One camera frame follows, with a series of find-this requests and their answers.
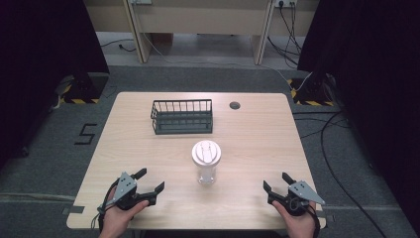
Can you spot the wall socket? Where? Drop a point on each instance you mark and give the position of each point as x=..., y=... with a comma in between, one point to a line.
x=285, y=3

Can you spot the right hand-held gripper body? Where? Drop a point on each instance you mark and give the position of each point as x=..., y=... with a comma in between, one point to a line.
x=298, y=197

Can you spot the black stand base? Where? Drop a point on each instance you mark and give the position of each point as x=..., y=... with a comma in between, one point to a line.
x=82, y=88
x=310, y=92

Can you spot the clear plastic cup white lid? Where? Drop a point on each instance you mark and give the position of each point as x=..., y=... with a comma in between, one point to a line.
x=206, y=160

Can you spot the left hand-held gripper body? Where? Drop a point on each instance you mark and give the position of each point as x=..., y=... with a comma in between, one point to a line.
x=125, y=191

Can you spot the beige desk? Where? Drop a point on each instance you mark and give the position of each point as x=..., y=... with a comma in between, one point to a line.
x=201, y=20

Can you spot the person's right hand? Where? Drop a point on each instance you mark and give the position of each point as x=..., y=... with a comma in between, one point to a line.
x=297, y=223

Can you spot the person's left hand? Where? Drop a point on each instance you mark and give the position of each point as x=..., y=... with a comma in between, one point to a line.
x=119, y=214

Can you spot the black curtain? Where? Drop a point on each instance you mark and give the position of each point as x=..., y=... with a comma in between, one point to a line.
x=373, y=82
x=39, y=66

